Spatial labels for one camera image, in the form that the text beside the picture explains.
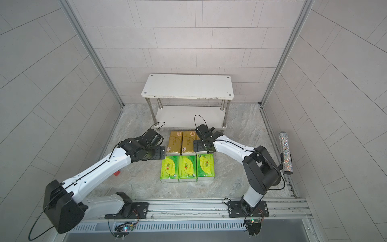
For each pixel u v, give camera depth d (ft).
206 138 2.12
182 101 3.93
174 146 2.82
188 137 2.96
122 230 2.15
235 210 2.34
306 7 2.33
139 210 2.32
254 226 2.19
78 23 2.49
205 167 2.60
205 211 2.37
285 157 2.23
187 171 2.55
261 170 1.46
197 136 2.34
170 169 2.57
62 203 1.20
